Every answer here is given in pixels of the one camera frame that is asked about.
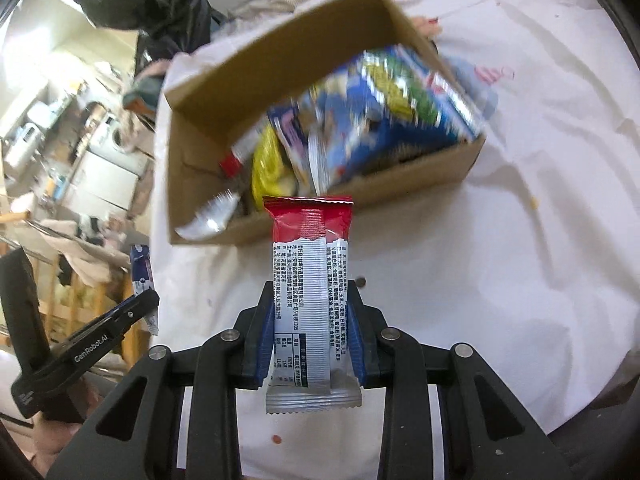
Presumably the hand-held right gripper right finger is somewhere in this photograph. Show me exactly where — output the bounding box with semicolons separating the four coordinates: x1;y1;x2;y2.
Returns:
346;280;573;480

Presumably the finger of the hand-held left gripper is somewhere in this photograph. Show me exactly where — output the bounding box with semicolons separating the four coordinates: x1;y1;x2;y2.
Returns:
107;291;161;333

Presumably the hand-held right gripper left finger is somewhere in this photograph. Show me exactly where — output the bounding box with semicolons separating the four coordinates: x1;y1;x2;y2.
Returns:
47;281;277;480

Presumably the small blue white packet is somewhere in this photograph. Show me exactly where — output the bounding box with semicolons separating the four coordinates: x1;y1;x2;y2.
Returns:
129;244;160;336

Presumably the red white snack bar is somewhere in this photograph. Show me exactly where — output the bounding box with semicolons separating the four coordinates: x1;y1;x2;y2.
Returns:
262;195;362;415

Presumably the yellow snack packet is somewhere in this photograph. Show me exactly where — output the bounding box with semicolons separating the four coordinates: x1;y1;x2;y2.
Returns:
250;122;301;211

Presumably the brown cardboard box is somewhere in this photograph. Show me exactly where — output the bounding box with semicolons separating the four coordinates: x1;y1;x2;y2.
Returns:
164;0;488;247

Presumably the person's left hand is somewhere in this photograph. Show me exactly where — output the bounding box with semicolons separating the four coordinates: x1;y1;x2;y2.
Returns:
32;390;103;480

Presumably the beige hanging towel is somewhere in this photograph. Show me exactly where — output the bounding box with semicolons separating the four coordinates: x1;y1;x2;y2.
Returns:
40;215;146;286

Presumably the clear white snack packet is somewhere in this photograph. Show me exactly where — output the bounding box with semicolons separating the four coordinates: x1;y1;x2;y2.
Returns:
175;190;243;241

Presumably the white kitchen cabinet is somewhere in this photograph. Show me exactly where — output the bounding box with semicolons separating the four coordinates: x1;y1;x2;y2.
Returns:
65;150;146;211

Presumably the white bed sheet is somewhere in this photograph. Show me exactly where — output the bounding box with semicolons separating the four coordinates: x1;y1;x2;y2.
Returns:
150;0;640;480

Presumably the white washing machine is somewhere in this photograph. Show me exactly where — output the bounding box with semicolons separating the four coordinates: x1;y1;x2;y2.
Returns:
85;102;136;161

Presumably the red capped white packet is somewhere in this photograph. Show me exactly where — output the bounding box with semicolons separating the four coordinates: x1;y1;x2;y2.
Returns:
219;127;266;178

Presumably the blue purple snack packet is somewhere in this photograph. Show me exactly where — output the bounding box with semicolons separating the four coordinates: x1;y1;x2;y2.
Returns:
267;102;321;181

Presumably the orange grey cloth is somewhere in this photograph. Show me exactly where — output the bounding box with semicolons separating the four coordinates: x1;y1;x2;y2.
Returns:
122;60;173;116

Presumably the black plastic bag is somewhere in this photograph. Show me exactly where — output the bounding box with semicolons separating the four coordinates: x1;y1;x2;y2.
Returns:
55;0;226;61

